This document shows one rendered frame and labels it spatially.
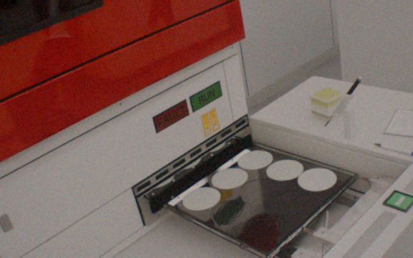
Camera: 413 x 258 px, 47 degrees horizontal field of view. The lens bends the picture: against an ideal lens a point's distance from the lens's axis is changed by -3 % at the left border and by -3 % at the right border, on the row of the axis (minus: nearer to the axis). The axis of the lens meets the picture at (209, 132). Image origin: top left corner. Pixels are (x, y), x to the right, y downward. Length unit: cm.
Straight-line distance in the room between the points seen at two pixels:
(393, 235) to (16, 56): 81
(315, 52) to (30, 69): 359
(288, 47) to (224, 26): 279
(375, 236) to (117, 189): 62
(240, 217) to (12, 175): 54
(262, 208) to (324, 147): 27
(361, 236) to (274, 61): 303
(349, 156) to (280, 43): 273
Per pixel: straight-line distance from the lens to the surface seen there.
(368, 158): 129
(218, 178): 135
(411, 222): 106
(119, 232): 130
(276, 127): 144
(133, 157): 124
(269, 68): 392
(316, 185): 127
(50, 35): 102
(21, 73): 100
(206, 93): 136
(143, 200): 129
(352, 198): 130
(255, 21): 373
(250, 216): 119
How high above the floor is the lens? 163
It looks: 27 degrees down
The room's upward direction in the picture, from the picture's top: 12 degrees counter-clockwise
